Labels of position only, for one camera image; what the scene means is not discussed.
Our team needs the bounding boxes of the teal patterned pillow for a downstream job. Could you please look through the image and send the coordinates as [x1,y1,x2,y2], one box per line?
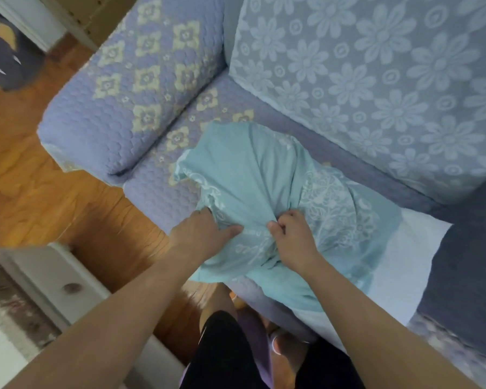
[174,121,402,312]

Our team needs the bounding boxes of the person's left leg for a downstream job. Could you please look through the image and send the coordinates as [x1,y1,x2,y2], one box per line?
[198,284,239,333]

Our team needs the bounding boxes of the person's left hand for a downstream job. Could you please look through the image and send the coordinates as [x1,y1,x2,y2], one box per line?
[170,208,244,265]

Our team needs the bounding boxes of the white cloth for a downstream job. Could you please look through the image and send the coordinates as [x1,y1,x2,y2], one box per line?
[289,208,453,354]

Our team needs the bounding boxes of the wooden cabinet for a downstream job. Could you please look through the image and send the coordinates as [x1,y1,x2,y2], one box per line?
[36,0,137,52]

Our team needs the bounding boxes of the person's right hand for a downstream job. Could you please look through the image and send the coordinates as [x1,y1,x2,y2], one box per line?
[267,210,323,274]

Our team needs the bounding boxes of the patterned rug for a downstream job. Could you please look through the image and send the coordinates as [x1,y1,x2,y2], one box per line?
[0,247,62,350]

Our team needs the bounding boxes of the light blue floral lace cover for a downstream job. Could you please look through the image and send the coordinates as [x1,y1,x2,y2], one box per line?
[228,0,486,205]

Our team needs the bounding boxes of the person's left forearm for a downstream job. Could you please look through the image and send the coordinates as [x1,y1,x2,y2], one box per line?
[2,237,201,389]

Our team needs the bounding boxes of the grey floral fabric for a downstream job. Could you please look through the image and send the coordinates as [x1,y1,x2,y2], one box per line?
[406,313,486,389]

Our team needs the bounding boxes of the white door frame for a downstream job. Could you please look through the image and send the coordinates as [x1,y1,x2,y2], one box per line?
[0,0,68,53]

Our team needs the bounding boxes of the black shorts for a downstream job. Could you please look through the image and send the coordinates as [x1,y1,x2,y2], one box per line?
[180,311,366,389]

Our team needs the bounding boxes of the white low furniture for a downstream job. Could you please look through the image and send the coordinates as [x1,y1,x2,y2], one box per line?
[0,242,187,389]

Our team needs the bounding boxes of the person's right forearm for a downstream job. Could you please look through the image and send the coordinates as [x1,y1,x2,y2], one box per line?
[288,258,472,389]

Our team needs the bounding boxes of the purple quilted sofa cover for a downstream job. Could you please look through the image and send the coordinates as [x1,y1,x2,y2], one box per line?
[38,0,450,338]

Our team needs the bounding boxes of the dark blue cushion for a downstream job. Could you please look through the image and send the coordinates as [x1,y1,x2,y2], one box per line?
[416,173,486,355]

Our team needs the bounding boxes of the dark navy plush toy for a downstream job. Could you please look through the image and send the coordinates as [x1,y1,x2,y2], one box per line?
[0,3,46,92]

